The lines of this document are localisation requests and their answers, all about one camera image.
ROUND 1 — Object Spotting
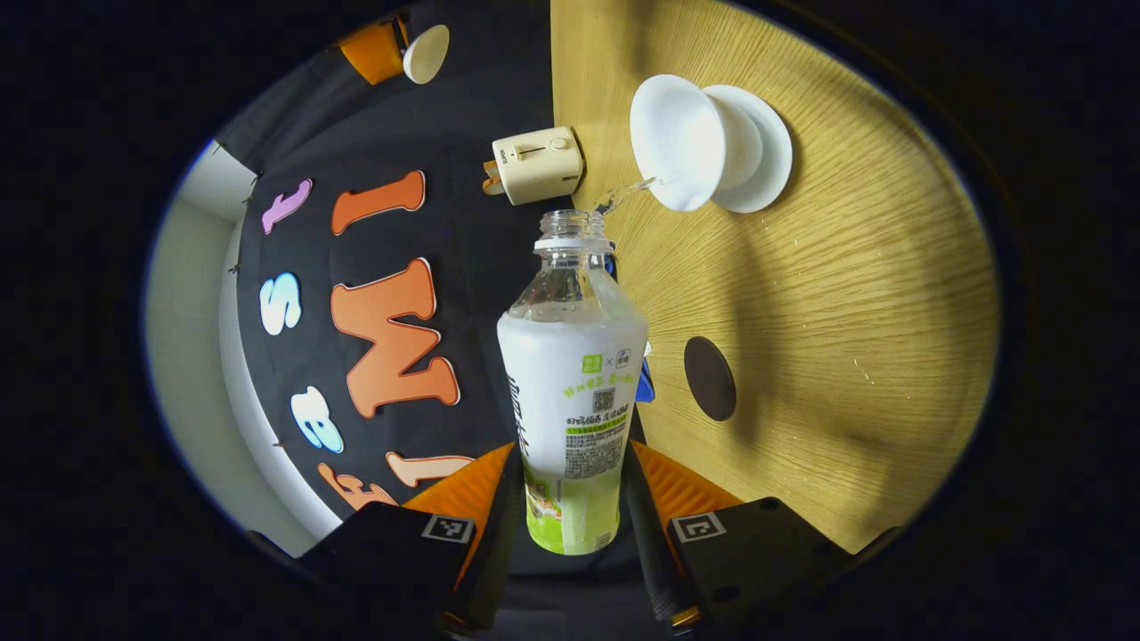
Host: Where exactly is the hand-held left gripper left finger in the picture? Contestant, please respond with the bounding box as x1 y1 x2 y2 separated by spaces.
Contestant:
298 442 526 637

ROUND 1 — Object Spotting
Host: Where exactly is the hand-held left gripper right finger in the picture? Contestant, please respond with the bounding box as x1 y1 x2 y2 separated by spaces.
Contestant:
623 439 856 635

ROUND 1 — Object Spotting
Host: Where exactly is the dark brown round coaster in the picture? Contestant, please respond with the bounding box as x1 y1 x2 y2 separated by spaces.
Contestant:
683 336 737 422

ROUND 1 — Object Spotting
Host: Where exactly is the clear water bottle green label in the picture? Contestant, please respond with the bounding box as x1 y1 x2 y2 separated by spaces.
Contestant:
497 209 649 556

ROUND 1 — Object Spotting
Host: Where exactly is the white teacup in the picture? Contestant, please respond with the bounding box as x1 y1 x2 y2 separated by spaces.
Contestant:
630 75 764 213

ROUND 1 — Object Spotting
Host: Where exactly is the blue towel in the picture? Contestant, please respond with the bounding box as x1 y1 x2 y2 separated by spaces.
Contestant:
604 252 657 403

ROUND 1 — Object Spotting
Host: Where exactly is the white toaster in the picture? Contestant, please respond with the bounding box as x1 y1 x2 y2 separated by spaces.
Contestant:
492 126 585 207

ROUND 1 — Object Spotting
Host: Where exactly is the white saucer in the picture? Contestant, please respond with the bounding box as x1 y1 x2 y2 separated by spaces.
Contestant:
705 85 794 215

